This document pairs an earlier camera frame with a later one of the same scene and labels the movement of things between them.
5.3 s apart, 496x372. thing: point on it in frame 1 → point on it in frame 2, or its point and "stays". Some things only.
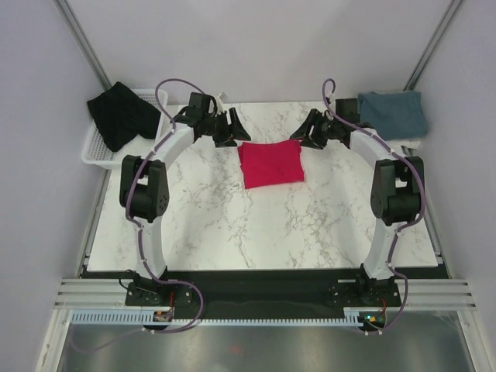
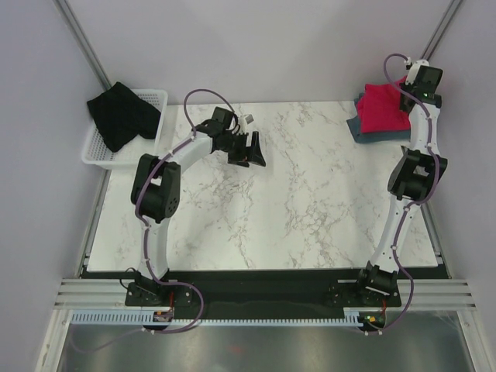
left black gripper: x=230 y=133 → x=245 y=154
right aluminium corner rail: x=432 y=46 stays
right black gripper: x=313 y=118 → x=402 y=108
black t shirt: x=122 y=115 stays
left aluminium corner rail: x=75 y=26 stays
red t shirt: x=270 y=163 → x=379 y=109
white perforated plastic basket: x=96 y=152 stays
